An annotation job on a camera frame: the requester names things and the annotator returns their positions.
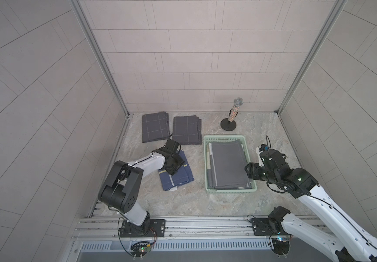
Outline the dark grey checked pillowcase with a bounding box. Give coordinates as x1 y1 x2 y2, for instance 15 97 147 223
172 115 202 145
142 112 170 143

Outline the blue pillowcase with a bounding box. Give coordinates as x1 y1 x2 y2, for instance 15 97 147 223
159 151 195 191

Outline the mint green plastic basket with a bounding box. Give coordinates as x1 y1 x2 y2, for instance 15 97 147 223
203 135 257 194

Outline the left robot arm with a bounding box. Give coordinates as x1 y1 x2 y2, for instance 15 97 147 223
98 139 185 227

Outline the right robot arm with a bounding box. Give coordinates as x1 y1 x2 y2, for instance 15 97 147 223
245 144 377 262

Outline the stand with patterned tube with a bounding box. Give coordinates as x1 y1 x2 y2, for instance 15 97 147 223
220 98 244 131

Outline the right circuit board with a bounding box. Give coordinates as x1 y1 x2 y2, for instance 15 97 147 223
271 238 290 256

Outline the circuit board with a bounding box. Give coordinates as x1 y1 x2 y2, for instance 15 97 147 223
271 238 290 256
130 241 153 259

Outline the left circuit board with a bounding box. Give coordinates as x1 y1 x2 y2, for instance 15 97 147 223
130 241 153 259

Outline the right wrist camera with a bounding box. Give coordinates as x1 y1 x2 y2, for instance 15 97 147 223
256 144 269 156

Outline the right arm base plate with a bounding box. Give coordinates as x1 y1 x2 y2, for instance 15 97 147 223
250 218 288 236

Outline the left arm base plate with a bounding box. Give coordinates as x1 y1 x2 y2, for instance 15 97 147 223
117 219 166 238

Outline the aluminium rail frame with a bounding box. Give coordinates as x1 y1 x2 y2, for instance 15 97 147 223
60 216 332 262

